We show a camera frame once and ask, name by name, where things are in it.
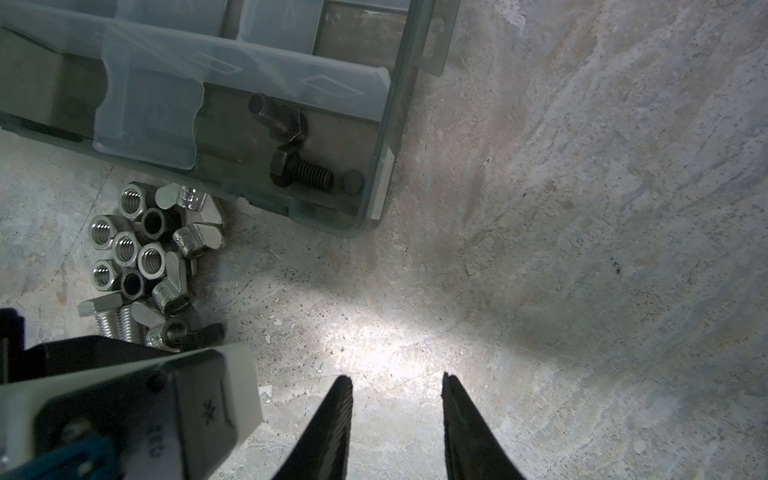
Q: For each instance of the silver bolt in pile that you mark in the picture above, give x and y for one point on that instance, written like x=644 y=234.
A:
x=113 y=317

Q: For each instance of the silver wing nut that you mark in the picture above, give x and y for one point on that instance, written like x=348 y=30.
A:
x=203 y=221

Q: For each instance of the black bolt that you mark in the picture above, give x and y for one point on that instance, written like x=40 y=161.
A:
x=287 y=167
x=286 y=124

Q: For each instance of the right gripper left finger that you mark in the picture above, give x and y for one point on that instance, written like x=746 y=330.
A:
x=322 y=451

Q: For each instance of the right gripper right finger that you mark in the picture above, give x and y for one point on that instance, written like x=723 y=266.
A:
x=471 y=449

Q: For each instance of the grey plastic organizer box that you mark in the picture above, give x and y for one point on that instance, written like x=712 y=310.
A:
x=162 y=87

